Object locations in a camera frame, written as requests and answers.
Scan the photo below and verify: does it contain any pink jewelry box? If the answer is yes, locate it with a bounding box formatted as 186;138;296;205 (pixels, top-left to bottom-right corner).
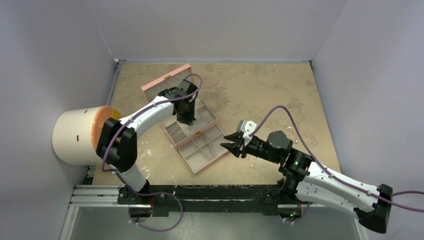
141;64;218;149

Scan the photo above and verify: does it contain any silver pearl bangle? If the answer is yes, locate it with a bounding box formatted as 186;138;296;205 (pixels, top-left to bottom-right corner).
283;126;300;144

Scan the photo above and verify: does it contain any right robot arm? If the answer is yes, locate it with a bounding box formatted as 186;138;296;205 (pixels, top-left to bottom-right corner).
221;130;393;234

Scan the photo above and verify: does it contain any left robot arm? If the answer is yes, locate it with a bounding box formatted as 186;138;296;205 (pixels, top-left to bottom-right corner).
95;78;199;205

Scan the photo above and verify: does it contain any white cylinder orange lid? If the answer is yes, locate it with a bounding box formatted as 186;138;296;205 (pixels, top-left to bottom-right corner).
52;105;122;166

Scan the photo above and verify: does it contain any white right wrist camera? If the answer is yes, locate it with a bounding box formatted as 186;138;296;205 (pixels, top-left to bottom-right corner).
236;119;257;137

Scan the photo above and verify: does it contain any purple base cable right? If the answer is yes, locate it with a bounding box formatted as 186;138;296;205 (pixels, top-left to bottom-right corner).
282;200;312;225

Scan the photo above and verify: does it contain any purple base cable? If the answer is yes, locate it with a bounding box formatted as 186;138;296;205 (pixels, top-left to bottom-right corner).
282;200;312;225
128;192;185;233

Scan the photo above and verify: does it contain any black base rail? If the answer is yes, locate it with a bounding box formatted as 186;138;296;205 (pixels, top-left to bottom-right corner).
117;183;314;218

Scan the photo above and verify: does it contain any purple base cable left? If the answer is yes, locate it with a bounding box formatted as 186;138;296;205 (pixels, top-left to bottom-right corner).
128;192;185;233

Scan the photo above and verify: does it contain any aluminium frame rail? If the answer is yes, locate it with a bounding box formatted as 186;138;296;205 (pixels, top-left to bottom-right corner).
69;185;119;207

